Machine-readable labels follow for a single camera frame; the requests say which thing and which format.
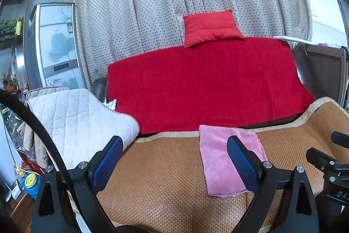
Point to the orange flowers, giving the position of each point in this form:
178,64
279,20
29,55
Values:
10,83

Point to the beige dotted curtain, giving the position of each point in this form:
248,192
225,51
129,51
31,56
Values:
141,17

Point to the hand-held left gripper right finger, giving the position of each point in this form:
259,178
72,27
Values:
242,162

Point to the white quilted pad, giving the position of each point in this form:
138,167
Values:
76,123

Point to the green plants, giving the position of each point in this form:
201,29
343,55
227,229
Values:
8,27

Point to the woven rattan mat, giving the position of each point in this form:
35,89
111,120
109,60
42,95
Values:
163,181

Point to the wooden side table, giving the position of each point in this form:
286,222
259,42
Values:
16,211

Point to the yellow bottle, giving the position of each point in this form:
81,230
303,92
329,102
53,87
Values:
18,27

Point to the person's dark-trousered leg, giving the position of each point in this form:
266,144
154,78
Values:
136,230

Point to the red blanket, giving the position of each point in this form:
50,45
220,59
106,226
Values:
204,85

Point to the white board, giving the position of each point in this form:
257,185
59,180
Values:
289,38

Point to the tan cloth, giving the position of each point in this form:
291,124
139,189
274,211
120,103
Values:
41,151

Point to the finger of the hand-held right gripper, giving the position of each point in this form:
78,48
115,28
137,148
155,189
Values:
317,156
340,138

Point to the clear plastic wrap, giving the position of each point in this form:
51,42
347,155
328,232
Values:
13,129

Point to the red pillow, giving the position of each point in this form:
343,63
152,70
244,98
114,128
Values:
210,28

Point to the brown wooden furniture panel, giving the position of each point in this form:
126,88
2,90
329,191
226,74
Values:
321,72

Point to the wooden slatted rail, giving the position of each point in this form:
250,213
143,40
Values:
345,77

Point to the small patterned cushion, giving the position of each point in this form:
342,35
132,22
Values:
111,104

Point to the silver floral-print refrigerator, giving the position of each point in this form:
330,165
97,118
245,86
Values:
54,44

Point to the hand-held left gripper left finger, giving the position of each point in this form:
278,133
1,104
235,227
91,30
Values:
107,159

